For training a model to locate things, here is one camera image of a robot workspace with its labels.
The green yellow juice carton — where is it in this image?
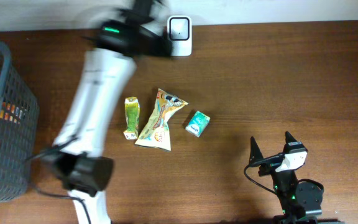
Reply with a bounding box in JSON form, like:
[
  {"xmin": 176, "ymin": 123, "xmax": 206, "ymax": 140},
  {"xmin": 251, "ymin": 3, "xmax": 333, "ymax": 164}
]
[{"xmin": 124, "ymin": 97, "xmax": 140, "ymax": 140}]

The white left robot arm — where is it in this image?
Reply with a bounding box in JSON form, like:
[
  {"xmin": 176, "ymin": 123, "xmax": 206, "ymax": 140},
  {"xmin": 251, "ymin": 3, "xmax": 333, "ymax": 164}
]
[{"xmin": 35, "ymin": 0, "xmax": 172, "ymax": 223}]

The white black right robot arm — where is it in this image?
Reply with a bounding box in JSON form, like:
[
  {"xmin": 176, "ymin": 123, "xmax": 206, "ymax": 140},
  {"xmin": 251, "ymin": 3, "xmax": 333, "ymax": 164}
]
[{"xmin": 244, "ymin": 131, "xmax": 341, "ymax": 224}]

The yellow crumpled snack bag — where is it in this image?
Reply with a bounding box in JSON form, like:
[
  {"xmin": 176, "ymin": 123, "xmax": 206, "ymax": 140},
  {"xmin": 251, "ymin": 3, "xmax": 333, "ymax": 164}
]
[{"xmin": 135, "ymin": 88, "xmax": 188, "ymax": 151}]

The white barcode scanner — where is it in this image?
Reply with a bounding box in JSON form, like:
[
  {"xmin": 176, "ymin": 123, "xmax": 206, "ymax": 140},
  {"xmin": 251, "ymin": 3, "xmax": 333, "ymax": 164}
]
[{"xmin": 167, "ymin": 15, "xmax": 193, "ymax": 57}]

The black right camera cable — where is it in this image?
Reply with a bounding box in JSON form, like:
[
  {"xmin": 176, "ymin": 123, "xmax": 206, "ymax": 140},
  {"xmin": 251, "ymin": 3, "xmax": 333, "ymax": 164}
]
[{"xmin": 243, "ymin": 154, "xmax": 284, "ymax": 196}]

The teal tissue pack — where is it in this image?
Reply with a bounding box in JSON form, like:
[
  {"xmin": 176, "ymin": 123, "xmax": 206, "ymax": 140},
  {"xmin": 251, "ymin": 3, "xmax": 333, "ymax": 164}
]
[{"xmin": 185, "ymin": 111, "xmax": 210, "ymax": 137}]

